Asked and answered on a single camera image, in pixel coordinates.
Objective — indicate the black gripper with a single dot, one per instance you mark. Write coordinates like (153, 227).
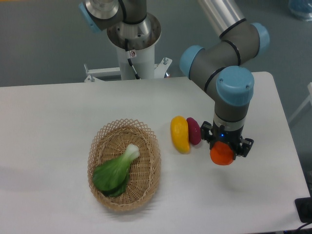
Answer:
(211, 134)

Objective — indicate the orange fruit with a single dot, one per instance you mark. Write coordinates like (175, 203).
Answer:
(221, 154)

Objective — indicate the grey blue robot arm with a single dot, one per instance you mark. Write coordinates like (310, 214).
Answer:
(217, 71)

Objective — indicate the purple sweet potato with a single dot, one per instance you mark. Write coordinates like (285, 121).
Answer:
(194, 131)

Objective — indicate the yellow mango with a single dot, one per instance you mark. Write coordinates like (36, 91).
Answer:
(180, 134)

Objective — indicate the black device at table edge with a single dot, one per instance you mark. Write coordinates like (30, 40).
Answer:
(304, 209)

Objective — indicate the woven wicker basket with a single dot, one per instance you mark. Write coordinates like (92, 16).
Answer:
(110, 142)

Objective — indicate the green bok choy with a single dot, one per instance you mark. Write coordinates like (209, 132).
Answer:
(112, 177)

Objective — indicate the blue bag in corner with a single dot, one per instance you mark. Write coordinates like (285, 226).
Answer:
(302, 9)

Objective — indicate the white frame at right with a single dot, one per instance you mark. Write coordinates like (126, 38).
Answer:
(302, 109)

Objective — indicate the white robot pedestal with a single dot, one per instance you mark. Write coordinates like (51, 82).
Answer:
(135, 47)

